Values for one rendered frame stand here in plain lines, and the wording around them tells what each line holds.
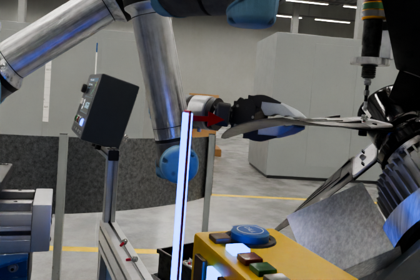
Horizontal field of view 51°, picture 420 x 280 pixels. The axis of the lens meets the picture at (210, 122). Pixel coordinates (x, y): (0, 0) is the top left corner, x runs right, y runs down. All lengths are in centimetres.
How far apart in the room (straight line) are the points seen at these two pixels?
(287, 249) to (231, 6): 36
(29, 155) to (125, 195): 54
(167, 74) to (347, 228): 43
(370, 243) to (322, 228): 8
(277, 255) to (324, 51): 670
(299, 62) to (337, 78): 66
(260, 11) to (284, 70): 625
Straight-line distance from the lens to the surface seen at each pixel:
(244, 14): 65
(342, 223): 82
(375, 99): 91
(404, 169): 78
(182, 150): 69
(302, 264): 43
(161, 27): 86
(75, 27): 99
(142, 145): 249
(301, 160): 705
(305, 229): 82
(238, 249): 43
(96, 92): 123
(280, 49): 689
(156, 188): 259
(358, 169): 94
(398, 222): 76
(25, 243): 91
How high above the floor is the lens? 122
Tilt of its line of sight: 4 degrees down
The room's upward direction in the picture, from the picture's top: 4 degrees clockwise
